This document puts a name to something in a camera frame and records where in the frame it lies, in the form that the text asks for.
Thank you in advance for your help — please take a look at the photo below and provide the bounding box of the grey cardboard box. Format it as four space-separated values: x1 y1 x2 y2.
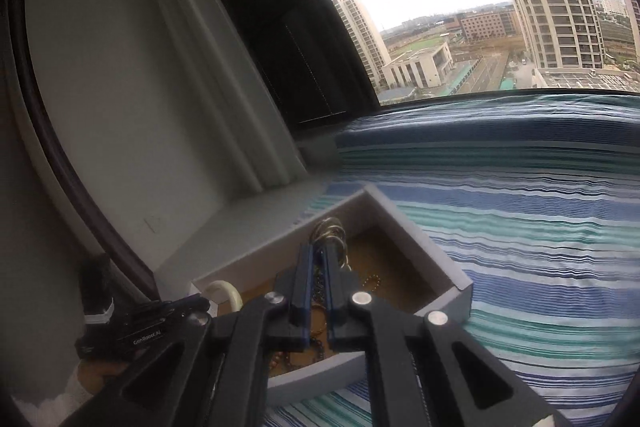
190 184 473 405

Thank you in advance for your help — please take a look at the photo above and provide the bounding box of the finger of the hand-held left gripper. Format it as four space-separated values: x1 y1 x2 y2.
150 295 211 315

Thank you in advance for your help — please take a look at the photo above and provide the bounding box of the person's left hand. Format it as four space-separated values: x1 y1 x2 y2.
77 357 126 395

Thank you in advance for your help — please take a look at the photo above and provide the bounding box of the striped bedsheet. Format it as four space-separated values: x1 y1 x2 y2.
265 94 640 427

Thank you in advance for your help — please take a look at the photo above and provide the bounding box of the pale jade bangle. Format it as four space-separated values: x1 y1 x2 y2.
202 281 244 315

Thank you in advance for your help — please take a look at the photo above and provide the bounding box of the low white building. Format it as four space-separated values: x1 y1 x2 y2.
382 42 456 90

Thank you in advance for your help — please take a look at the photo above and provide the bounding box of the metal wire rings cluster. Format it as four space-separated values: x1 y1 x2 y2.
312 216 351 269

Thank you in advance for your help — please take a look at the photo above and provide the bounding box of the slim beige high-rise building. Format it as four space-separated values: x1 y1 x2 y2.
330 0 393 88

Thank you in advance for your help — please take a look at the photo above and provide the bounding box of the pale grey curtain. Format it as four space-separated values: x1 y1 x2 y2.
134 0 309 194

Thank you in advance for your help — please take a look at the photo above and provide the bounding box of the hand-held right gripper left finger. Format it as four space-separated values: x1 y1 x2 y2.
60 244 315 427

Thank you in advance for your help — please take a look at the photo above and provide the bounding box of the dark curved frame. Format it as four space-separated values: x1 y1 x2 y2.
6 0 162 304

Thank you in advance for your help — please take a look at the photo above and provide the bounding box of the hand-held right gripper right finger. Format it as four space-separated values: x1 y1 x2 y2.
320 243 556 427

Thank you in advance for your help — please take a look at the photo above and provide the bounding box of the dark window frame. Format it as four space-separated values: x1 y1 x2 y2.
170 0 382 128

